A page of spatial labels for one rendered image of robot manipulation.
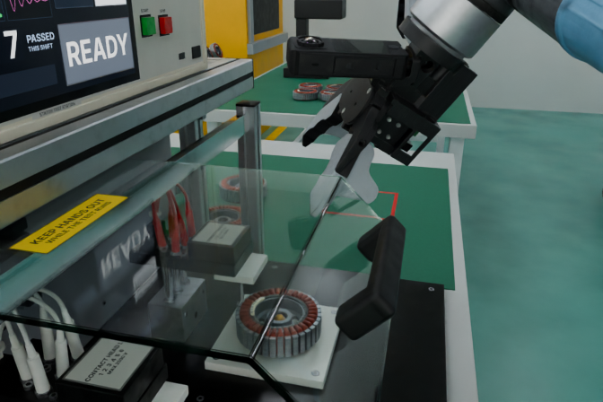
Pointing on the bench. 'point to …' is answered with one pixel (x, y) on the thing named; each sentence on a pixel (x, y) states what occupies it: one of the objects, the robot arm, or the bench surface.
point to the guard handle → (384, 274)
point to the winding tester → (169, 59)
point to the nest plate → (231, 367)
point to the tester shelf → (109, 135)
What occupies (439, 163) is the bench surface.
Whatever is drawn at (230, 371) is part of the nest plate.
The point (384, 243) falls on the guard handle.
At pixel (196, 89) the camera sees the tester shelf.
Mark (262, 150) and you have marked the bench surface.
